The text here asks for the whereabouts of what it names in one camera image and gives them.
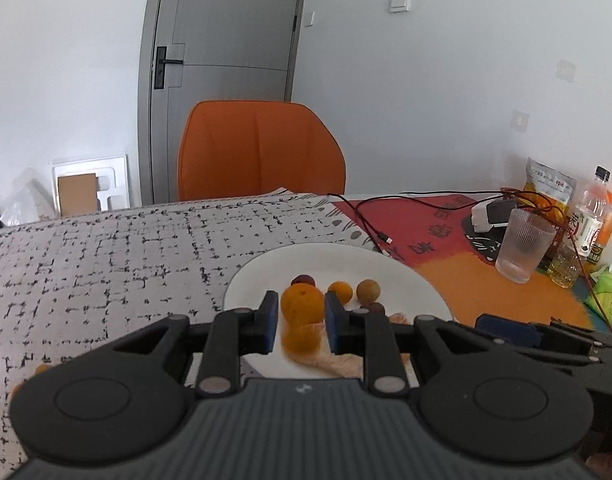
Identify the dark red fruit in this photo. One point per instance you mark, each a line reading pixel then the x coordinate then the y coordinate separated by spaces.
pixel 303 280
pixel 375 308

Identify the green tissue pack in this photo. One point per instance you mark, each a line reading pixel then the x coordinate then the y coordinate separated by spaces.
pixel 611 302

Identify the clear wall hook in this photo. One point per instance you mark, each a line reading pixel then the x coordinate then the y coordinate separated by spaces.
pixel 566 69

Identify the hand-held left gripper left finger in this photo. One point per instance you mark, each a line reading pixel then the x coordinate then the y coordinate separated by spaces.
pixel 268 322

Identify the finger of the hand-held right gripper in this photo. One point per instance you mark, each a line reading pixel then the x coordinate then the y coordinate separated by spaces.
pixel 508 331

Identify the brown cardboard sheet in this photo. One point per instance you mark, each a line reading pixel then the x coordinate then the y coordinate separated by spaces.
pixel 77 194

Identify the white charger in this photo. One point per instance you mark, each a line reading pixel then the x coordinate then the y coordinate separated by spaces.
pixel 478 220

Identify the white foam packaging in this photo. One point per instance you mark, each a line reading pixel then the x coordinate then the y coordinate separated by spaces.
pixel 113 172

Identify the white light switch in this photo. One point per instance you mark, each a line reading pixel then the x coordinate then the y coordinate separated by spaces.
pixel 400 1

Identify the orange fruit piece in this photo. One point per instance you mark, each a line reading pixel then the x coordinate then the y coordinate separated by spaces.
pixel 40 370

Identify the black-patterned white tablecloth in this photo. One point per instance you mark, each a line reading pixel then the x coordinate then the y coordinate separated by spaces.
pixel 110 260

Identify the clear plastic bag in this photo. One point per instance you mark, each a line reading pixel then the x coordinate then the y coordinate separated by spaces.
pixel 25 202

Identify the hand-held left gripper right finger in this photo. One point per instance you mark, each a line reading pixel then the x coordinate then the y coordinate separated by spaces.
pixel 333 322

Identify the ribbed glass cup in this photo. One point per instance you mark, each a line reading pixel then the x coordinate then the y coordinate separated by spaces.
pixel 525 247

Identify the grey door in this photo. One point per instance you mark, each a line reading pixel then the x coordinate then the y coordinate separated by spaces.
pixel 225 25

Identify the white plate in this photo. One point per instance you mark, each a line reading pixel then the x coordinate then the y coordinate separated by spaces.
pixel 346 262

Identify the small glass with yellow liquid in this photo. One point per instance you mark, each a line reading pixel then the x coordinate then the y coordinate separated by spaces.
pixel 563 267

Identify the red and orange mat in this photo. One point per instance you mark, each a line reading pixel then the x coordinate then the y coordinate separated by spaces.
pixel 426 230

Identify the black power adapter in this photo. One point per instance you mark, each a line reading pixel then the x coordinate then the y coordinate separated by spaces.
pixel 503 211

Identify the orange chair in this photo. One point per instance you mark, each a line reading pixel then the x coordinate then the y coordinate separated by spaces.
pixel 258 152

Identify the clear plastic bottle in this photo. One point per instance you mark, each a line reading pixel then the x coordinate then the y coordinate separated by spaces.
pixel 593 210

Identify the small orange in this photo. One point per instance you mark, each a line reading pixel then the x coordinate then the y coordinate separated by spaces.
pixel 340 291

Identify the yellow-brown longan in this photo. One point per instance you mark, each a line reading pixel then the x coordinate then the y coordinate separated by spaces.
pixel 368 291

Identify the large orange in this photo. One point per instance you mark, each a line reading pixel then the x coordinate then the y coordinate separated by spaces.
pixel 301 342
pixel 302 304

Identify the yellow snack bag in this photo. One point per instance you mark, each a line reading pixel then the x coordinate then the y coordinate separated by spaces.
pixel 548 182

